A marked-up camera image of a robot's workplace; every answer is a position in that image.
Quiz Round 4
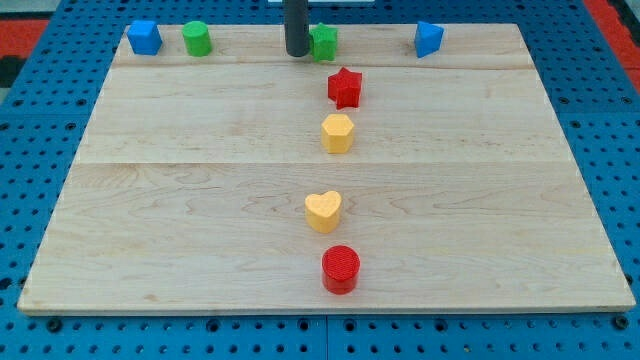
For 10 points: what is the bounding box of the red star block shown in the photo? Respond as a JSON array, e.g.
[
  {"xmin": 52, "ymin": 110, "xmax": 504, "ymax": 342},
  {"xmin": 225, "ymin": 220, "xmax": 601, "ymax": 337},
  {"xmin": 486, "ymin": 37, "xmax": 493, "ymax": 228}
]
[{"xmin": 327, "ymin": 67, "xmax": 363, "ymax": 110}]

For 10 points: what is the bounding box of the red cylinder block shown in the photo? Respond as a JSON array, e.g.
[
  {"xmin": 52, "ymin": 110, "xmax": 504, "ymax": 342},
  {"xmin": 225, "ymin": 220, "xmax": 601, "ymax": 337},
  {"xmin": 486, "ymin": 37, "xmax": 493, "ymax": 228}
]
[{"xmin": 321, "ymin": 245, "xmax": 360, "ymax": 295}]

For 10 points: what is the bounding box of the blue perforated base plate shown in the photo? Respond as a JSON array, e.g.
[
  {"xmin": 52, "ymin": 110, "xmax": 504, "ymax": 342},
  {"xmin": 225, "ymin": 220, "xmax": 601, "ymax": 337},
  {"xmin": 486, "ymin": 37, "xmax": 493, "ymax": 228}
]
[{"xmin": 1, "ymin": 0, "xmax": 639, "ymax": 359}]

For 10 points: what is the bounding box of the green star block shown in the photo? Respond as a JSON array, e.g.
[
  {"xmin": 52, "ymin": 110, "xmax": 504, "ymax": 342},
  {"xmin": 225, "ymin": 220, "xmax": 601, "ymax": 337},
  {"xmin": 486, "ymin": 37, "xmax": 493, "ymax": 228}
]
[{"xmin": 309, "ymin": 23, "xmax": 338, "ymax": 62}]

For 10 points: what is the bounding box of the wooden board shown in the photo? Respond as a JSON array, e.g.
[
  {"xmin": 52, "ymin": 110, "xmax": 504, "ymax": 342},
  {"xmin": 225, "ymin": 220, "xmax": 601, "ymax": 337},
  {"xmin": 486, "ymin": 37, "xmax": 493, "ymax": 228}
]
[{"xmin": 18, "ymin": 24, "xmax": 636, "ymax": 316}]

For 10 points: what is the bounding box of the green cylinder block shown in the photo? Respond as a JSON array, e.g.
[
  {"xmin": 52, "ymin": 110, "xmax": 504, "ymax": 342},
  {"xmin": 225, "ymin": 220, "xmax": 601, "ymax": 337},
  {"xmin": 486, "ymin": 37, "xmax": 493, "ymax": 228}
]
[{"xmin": 182, "ymin": 21, "xmax": 213, "ymax": 57}]

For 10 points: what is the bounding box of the blue cube block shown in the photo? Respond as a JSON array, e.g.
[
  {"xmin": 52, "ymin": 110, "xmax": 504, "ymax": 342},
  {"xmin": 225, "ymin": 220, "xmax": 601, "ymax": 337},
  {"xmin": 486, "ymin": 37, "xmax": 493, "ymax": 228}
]
[{"xmin": 126, "ymin": 20, "xmax": 162, "ymax": 56}]

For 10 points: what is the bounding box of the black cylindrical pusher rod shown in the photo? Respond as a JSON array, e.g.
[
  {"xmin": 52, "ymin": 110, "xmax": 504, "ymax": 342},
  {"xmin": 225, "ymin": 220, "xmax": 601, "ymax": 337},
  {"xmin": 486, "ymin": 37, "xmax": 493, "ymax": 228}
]
[{"xmin": 283, "ymin": 0, "xmax": 310, "ymax": 57}]

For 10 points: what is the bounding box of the yellow heart block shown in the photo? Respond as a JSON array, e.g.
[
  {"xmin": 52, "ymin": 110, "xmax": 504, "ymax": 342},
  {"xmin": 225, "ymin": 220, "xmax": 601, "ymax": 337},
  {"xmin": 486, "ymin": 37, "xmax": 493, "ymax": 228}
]
[{"xmin": 304, "ymin": 190, "xmax": 342, "ymax": 234}]

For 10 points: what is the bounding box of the yellow hexagon block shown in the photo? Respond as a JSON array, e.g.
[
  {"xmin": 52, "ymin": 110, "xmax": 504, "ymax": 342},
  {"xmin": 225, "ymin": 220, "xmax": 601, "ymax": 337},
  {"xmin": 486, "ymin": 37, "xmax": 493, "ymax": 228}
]
[{"xmin": 321, "ymin": 114, "xmax": 355, "ymax": 154}]

